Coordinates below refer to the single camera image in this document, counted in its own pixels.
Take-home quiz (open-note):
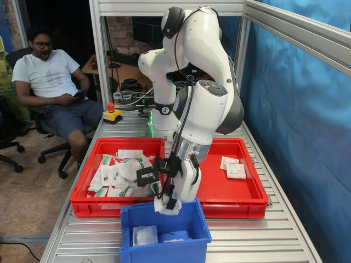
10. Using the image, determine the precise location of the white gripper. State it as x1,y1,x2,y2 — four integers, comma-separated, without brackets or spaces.
166,158,202,211

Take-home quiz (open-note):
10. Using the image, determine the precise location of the red box with bandages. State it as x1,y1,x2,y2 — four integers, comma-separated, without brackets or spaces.
196,137,269,219

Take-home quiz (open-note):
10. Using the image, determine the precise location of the red box with medical supplies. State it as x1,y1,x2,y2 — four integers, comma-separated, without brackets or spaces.
70,137,166,218

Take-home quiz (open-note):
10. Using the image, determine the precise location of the clear wrapped bandage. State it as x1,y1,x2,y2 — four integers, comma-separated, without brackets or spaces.
163,237,193,244
132,225,159,247

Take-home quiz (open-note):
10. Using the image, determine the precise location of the clear dome mask pack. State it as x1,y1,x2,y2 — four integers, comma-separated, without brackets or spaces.
115,156,159,181
107,184,146,198

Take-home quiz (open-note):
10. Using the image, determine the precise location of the blue open-front storage bin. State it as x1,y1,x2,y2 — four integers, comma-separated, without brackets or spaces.
119,197,212,263

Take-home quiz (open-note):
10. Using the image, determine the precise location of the white red-printed packet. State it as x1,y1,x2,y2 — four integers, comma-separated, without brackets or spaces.
117,149,144,158

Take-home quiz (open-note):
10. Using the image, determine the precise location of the white blister pack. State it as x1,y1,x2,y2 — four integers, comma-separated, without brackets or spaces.
100,164,123,185

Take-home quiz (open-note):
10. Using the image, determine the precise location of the white plain bandage packet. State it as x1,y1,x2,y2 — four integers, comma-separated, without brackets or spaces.
220,156,240,170

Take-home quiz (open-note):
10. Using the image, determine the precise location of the white printed bandage packet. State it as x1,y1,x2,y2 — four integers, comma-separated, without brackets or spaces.
226,163,247,180

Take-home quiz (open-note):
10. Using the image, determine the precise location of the green white wrapper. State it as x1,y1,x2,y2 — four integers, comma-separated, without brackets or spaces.
87,175,109,198

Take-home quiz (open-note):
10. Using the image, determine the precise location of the yellow emergency stop button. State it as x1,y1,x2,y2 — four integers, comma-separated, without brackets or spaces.
102,103,123,125

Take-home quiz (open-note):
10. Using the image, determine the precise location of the black office chair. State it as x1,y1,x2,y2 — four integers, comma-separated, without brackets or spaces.
5,48,97,180
0,95,25,174

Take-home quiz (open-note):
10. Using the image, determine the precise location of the wooden desk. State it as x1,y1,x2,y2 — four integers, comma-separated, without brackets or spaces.
81,53,154,91

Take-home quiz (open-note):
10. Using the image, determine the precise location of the blue curtain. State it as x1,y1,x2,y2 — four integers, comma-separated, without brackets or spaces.
219,0,351,263

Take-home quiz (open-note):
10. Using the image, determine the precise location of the grey floor strip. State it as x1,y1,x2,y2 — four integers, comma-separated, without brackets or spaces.
0,233,52,245

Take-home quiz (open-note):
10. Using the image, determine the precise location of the dark monitor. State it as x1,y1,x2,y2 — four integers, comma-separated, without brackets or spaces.
133,16,165,44

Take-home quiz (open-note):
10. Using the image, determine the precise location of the seated man in white shirt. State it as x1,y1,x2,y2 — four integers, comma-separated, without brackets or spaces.
12,27,104,165

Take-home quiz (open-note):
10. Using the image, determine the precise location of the green poster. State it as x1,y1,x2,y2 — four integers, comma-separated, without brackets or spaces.
0,35,31,123

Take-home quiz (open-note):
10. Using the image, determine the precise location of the black camera cable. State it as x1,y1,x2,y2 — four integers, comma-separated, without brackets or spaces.
152,7,220,202

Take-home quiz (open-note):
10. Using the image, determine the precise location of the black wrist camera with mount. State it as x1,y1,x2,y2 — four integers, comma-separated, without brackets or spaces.
136,156,176,188

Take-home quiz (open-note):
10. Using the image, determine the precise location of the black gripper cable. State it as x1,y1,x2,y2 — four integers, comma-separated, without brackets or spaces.
190,155,200,185

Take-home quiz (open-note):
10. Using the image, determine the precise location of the tangled cable bundle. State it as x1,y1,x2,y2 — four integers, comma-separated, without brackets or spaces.
120,78,156,106

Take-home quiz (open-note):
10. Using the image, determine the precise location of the black floor cable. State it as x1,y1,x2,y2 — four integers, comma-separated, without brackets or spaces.
0,241,42,262

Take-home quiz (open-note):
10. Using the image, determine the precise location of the aluminium profile frame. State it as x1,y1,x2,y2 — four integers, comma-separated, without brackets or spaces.
89,0,351,121

